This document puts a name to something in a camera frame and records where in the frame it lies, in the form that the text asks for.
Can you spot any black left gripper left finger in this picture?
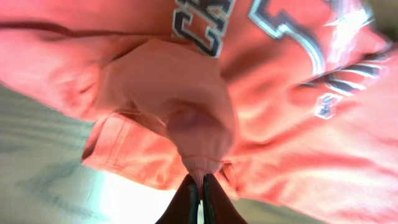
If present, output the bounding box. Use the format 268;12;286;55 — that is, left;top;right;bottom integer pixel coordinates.
155;174;200;224

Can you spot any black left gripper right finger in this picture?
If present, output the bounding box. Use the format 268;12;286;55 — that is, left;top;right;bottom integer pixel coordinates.
203;174;247;224

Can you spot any orange soccer t-shirt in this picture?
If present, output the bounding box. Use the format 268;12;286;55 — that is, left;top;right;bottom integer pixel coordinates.
1;0;397;223

